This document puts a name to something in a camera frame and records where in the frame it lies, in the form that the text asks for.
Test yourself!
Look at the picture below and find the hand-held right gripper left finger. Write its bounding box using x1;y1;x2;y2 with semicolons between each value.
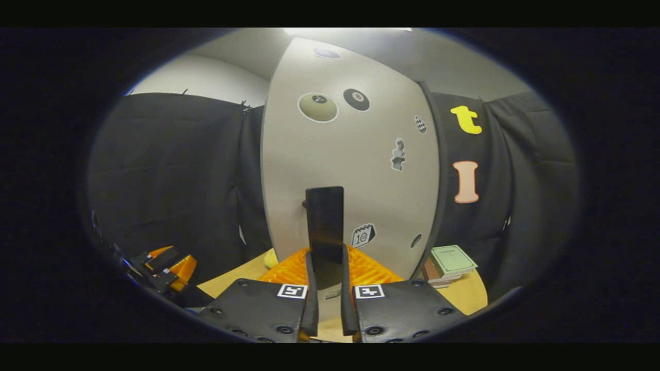
199;246;320;343

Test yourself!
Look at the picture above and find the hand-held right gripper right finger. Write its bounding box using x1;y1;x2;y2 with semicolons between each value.
340;245;467;343

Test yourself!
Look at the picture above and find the black door handle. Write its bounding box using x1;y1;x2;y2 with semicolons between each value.
302;186;345;290

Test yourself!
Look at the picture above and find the grey cabinet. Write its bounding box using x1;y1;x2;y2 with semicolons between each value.
260;37;450;281

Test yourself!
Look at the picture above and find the black backdrop cloth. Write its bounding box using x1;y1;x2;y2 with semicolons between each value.
87;92;578;305

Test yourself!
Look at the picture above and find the green book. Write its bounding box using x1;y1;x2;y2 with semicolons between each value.
431;245;479;276

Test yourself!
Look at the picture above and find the large ceiling light panel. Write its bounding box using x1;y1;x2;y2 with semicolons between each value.
283;28;413;37

